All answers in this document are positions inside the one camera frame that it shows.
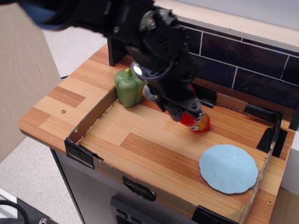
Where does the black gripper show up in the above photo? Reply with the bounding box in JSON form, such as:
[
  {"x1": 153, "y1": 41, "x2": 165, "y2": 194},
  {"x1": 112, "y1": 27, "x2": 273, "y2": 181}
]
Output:
[{"x1": 133, "y1": 60, "x2": 206, "y2": 123}]

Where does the red hot sauce bottle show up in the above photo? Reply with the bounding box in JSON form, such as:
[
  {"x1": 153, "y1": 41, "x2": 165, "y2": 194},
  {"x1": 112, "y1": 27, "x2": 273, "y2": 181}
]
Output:
[{"x1": 179, "y1": 84, "x2": 211, "y2": 133}]

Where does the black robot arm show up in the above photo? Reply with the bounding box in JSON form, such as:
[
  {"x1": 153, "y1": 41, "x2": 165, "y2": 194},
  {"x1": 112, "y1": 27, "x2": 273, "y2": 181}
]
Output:
[{"x1": 18, "y1": 0, "x2": 205, "y2": 121}]

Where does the cardboard fence with black tape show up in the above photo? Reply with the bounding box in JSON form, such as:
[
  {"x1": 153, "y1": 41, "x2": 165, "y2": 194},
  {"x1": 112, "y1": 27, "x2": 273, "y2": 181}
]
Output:
[{"x1": 78, "y1": 93, "x2": 294, "y2": 224}]

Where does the green toy bell pepper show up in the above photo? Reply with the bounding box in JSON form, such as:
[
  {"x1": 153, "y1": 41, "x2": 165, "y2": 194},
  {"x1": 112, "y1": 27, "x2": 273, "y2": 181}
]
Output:
[{"x1": 114, "y1": 68, "x2": 145, "y2": 107}]

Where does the light blue plate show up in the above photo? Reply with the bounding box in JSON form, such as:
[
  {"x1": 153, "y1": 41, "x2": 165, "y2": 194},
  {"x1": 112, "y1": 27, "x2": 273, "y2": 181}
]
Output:
[{"x1": 199, "y1": 144, "x2": 259, "y2": 194}]

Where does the dark tiled backsplash panel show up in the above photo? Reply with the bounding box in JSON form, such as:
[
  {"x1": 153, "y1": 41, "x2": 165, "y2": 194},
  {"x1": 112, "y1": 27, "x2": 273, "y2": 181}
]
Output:
[{"x1": 178, "y1": 20, "x2": 299, "y2": 110}]

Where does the grey cabinet base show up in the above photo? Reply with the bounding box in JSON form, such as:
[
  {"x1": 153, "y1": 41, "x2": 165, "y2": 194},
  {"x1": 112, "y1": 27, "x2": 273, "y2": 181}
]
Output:
[{"x1": 51, "y1": 150, "x2": 193, "y2": 224}]

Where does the light wooden board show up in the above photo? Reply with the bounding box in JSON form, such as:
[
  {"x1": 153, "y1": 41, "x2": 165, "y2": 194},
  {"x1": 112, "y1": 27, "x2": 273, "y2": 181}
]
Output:
[{"x1": 0, "y1": 4, "x2": 60, "y2": 161}]

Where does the black braided cable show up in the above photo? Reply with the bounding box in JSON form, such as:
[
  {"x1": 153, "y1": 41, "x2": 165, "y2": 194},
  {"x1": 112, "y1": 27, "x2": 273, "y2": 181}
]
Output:
[{"x1": 0, "y1": 199, "x2": 34, "y2": 224}]

